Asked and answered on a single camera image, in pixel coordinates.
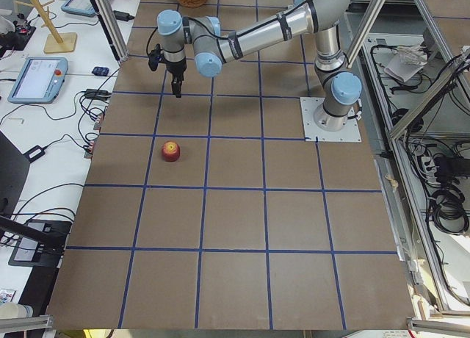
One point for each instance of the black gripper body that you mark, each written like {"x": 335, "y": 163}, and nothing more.
{"x": 176, "y": 68}

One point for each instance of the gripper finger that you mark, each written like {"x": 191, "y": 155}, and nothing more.
{"x": 174, "y": 85}
{"x": 178, "y": 84}

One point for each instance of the red apple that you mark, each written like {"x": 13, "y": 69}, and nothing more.
{"x": 170, "y": 151}

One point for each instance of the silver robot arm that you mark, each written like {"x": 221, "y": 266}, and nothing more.
{"x": 212, "y": 50}

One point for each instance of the black power adapter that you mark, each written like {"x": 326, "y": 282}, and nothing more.
{"x": 123, "y": 16}

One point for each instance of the right teach pendant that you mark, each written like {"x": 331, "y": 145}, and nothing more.
{"x": 86, "y": 8}

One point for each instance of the teach pendant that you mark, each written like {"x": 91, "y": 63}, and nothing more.
{"x": 39, "y": 80}
{"x": 86, "y": 8}

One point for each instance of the wooden stand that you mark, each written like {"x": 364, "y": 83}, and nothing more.
{"x": 55, "y": 42}

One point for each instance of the left teach pendant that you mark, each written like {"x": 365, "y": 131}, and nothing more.
{"x": 39, "y": 80}

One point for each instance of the black power brick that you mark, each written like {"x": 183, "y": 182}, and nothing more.
{"x": 34, "y": 153}

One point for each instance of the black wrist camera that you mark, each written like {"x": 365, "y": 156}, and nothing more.
{"x": 155, "y": 57}

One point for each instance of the aluminium frame post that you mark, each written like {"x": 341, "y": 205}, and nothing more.
{"x": 109, "y": 24}

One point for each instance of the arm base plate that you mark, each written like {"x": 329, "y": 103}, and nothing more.
{"x": 318, "y": 126}

